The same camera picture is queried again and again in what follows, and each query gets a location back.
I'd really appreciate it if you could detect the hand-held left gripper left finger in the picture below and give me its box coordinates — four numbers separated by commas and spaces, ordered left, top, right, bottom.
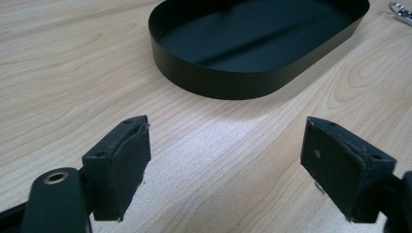
81, 115, 153, 222

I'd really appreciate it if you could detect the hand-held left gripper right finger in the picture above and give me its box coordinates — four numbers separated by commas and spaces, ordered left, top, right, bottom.
299, 116, 397, 224

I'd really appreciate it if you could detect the black oval metal tray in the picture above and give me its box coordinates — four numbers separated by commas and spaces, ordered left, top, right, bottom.
148, 0, 371, 101

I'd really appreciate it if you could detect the silver metal clip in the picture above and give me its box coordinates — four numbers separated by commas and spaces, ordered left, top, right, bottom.
388, 1, 412, 27

